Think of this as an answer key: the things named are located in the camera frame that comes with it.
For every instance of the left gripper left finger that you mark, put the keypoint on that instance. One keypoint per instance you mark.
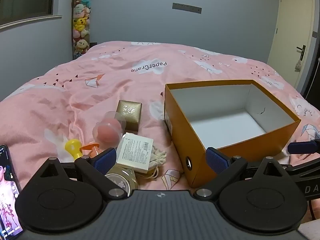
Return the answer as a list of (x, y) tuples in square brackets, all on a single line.
[(93, 171)]

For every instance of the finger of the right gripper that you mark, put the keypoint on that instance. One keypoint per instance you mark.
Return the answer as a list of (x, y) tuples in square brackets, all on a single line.
[(306, 147)]

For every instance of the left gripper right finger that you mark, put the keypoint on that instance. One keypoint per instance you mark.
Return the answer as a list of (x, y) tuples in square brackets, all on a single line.
[(227, 170)]

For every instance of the yellow cap white bottle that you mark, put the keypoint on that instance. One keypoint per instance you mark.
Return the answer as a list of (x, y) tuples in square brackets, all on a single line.
[(73, 147)]

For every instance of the round gold compact tin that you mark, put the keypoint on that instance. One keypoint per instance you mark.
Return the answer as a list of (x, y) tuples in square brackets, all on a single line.
[(125, 178)]

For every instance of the clear case pink sponge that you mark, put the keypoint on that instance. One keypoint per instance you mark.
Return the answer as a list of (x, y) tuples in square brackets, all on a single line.
[(109, 131)]

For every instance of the white pouch with label card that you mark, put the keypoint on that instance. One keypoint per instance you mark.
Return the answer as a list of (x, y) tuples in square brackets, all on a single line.
[(139, 154)]

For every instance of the gold square jewellery box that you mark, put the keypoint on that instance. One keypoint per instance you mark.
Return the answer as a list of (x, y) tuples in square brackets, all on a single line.
[(131, 111)]

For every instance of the cream room door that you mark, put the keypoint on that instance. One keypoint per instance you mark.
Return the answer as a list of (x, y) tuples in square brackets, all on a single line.
[(292, 38)]

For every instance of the orange cardboard box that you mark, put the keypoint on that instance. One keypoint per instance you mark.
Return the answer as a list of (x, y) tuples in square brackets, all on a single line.
[(236, 117)]

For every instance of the pink printed bed duvet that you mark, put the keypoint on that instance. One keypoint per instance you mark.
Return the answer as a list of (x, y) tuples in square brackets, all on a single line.
[(65, 103)]

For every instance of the smartphone with lit screen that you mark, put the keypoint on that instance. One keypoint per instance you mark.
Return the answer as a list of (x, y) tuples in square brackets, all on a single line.
[(9, 191)]

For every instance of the hanging plush toy column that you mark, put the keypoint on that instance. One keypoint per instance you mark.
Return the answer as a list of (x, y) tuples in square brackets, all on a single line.
[(81, 27)]

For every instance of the dark window with sill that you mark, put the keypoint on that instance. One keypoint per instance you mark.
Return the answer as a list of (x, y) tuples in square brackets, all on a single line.
[(21, 12)]

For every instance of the grey wall switch panel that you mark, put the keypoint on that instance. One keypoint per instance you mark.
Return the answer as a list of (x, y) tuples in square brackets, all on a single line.
[(188, 8)]

